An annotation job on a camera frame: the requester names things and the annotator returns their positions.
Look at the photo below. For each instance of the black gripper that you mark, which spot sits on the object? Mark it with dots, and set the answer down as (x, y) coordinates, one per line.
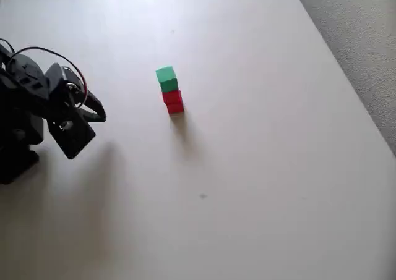
(72, 131)

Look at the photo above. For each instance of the green cube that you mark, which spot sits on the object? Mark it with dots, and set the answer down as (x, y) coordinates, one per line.
(167, 79)

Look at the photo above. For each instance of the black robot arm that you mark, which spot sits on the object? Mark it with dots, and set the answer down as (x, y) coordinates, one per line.
(18, 131)

